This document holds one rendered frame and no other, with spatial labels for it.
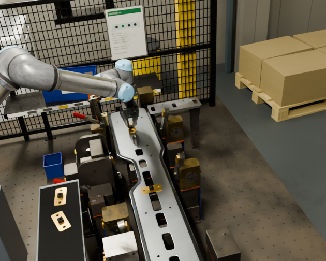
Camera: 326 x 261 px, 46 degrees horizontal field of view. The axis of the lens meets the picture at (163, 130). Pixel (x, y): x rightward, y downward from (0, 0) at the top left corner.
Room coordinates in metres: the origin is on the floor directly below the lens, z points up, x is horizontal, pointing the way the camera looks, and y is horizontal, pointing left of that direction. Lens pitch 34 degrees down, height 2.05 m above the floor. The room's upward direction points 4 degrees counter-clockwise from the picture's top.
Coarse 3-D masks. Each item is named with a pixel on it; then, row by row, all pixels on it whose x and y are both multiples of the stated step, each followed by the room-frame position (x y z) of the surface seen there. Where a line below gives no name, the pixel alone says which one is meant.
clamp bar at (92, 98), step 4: (92, 96) 1.58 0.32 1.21; (100, 96) 1.57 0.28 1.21; (88, 100) 1.56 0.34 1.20; (92, 100) 1.55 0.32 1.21; (92, 104) 1.55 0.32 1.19; (96, 104) 1.56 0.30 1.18; (96, 108) 1.56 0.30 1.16; (96, 112) 1.56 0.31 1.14; (100, 112) 1.59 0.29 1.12; (100, 116) 1.56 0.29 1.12; (100, 120) 1.56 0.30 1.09
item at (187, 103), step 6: (168, 102) 1.85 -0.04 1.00; (174, 102) 1.84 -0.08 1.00; (180, 102) 1.84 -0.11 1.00; (186, 102) 1.83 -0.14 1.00; (192, 102) 1.82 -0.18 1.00; (198, 102) 1.82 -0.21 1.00; (150, 108) 1.79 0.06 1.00; (156, 108) 1.79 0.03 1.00; (162, 108) 1.78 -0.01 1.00; (174, 108) 1.77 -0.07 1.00; (180, 108) 1.77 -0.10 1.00; (186, 108) 1.77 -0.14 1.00; (192, 108) 1.78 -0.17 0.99; (156, 114) 1.74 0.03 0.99
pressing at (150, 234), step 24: (120, 120) 1.69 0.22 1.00; (144, 120) 1.67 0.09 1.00; (120, 144) 1.47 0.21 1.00; (144, 144) 1.46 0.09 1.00; (144, 168) 1.28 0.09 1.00; (168, 192) 1.12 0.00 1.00; (144, 216) 1.00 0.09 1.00; (168, 216) 0.99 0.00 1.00; (144, 240) 0.89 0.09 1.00; (192, 240) 0.88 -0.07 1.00
